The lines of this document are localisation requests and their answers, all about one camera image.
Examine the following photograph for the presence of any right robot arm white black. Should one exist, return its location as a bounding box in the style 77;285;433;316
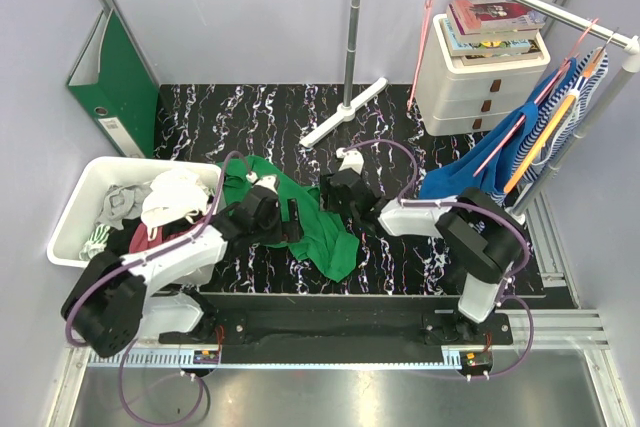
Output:
320;168;530;344

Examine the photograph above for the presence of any green tank top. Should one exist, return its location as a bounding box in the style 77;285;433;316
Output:
223;155;360;282

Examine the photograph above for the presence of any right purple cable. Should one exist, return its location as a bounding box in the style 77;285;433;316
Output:
344;139;536;381

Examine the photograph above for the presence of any blue tank top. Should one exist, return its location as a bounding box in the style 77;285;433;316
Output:
418;75;554;200

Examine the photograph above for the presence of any green white striped garment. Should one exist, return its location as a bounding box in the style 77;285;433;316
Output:
79;224;113;262

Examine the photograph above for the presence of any green lever arch binder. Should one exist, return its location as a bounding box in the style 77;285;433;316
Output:
67;11;158;158

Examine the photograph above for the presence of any pink hanger with blue top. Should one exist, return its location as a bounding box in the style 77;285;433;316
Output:
472;18;600;178

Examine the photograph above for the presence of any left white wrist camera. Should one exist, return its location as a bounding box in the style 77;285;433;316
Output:
245;171;280;195

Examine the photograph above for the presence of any middle book teal cover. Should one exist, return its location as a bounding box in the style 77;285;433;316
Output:
439;18;538;55

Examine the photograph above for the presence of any orange wooden hanger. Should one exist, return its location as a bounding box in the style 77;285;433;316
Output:
503;47;609;194

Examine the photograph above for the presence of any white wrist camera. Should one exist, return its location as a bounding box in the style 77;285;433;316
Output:
336;148;364;175
245;171;280;195

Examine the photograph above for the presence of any bottom book yellow black cover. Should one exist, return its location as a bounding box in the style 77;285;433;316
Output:
452;40;541;66

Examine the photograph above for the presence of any blue white striped top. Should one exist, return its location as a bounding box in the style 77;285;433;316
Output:
489;48;609;205

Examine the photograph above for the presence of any grey garment in bin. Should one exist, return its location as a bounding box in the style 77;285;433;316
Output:
96;185;151;230

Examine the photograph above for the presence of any purple cable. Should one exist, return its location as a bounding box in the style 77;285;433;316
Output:
64;150;261;426
344;139;536;381

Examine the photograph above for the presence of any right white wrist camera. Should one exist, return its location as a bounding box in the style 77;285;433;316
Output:
336;148;364;175

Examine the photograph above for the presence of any maroon garment in bin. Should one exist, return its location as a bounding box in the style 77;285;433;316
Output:
128;225;194;254

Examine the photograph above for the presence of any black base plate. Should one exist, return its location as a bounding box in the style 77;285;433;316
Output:
160;293;513;365

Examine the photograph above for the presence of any white garment in bin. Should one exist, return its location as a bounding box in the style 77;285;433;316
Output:
140;168;214;228

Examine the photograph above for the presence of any white laundry bin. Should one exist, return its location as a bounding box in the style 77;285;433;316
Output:
46;156;221;269

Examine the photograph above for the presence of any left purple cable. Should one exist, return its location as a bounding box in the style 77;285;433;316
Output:
64;150;261;426

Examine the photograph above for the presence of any white three-drawer unit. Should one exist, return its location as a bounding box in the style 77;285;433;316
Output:
414;14;550;136

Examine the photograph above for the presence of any metal clothes rack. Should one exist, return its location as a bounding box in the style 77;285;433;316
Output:
300;0;639;219

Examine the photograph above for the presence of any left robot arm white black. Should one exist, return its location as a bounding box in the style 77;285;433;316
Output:
61;176;303;358

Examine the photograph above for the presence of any top book pink cover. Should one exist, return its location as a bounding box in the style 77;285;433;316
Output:
448;0;546;34

